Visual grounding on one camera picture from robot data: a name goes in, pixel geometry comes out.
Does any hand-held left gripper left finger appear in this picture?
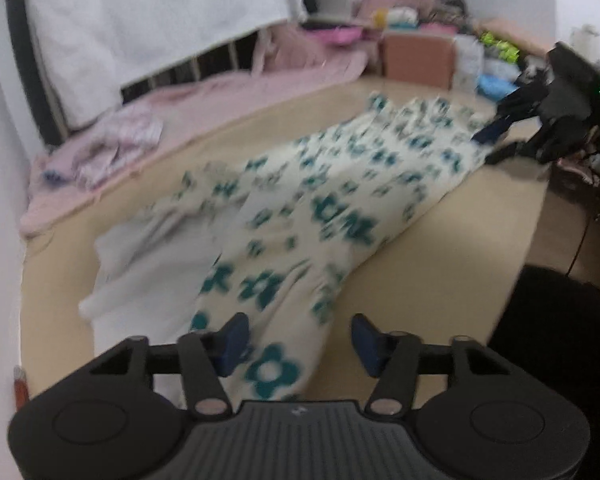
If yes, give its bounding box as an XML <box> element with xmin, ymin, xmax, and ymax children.
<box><xmin>82</xmin><ymin>312</ymin><xmax>253</xmax><ymax>418</ymax></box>

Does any satin small-print folded garment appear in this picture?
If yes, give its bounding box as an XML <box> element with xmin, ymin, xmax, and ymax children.
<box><xmin>75</xmin><ymin>107</ymin><xmax>163</xmax><ymax>188</ymax></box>

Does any peach cloth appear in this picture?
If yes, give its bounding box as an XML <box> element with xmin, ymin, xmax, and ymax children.
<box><xmin>475</xmin><ymin>17</ymin><xmax>551</xmax><ymax>56</ymax></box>

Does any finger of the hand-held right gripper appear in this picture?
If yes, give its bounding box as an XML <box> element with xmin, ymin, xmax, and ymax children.
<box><xmin>472</xmin><ymin>82</ymin><xmax>548</xmax><ymax>143</ymax></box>
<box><xmin>485</xmin><ymin>130</ymin><xmax>541</xmax><ymax>165</ymax></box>

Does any cream teal-flowered garment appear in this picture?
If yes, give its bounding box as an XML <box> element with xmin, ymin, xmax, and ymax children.
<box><xmin>77</xmin><ymin>92</ymin><xmax>496</xmax><ymax>401</ymax></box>

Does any orange small item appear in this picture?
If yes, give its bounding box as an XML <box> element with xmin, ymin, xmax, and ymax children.
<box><xmin>12</xmin><ymin>365</ymin><xmax>31</xmax><ymax>408</ymax></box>

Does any pink fuzzy blanket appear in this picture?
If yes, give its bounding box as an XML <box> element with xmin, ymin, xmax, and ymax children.
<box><xmin>19</xmin><ymin>25</ymin><xmax>371</xmax><ymax>238</ymax></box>

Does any white bottle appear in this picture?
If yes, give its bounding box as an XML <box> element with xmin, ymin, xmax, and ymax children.
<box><xmin>570</xmin><ymin>25</ymin><xmax>600</xmax><ymax>53</ymax></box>

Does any yellow white plush toy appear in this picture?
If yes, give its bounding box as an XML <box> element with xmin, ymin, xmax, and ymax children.
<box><xmin>372</xmin><ymin>6</ymin><xmax>421</xmax><ymax>31</ymax></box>

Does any brown cardboard box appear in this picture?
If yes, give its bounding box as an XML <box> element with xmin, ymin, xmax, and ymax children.
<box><xmin>382</xmin><ymin>32</ymin><xmax>456</xmax><ymax>88</ymax></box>

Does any white hanging towel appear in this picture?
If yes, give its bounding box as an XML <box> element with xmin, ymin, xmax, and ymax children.
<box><xmin>22</xmin><ymin>0</ymin><xmax>308</xmax><ymax>128</ymax></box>

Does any black cable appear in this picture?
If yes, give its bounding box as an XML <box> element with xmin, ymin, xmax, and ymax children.
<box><xmin>565</xmin><ymin>210</ymin><xmax>600</xmax><ymax>281</ymax></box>

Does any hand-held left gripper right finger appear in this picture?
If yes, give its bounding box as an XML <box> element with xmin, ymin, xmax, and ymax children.
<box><xmin>350</xmin><ymin>312</ymin><xmax>516</xmax><ymax>418</ymax></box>

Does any white plastic bag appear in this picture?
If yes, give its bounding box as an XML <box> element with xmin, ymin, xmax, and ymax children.
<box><xmin>452</xmin><ymin>35</ymin><xmax>486</xmax><ymax>91</ymax></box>

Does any pink flat box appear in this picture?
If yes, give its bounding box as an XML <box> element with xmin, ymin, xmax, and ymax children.
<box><xmin>302</xmin><ymin>26</ymin><xmax>366</xmax><ymax>47</ymax></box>

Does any person's dark clothing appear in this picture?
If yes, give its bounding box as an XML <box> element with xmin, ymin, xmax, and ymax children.
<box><xmin>487</xmin><ymin>264</ymin><xmax>600</xmax><ymax>480</ymax></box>

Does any yellow-green small item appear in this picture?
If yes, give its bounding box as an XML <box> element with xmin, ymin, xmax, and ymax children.
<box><xmin>480</xmin><ymin>32</ymin><xmax>521</xmax><ymax>63</ymax></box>

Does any blue cloth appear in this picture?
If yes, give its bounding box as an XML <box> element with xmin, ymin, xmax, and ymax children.
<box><xmin>477</xmin><ymin>74</ymin><xmax>521</xmax><ymax>101</ymax></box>

